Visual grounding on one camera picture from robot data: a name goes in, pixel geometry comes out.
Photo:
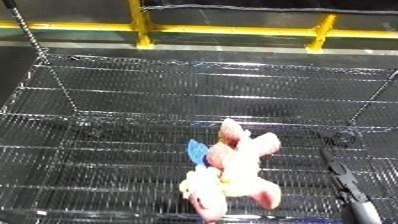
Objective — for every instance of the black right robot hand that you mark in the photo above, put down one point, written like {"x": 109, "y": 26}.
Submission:
{"x": 346, "y": 181}

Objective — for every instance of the pink soft toy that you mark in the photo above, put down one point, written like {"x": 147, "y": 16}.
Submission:
{"x": 237, "y": 166}

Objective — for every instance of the pale right robot arm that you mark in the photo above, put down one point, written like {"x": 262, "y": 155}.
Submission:
{"x": 361, "y": 215}

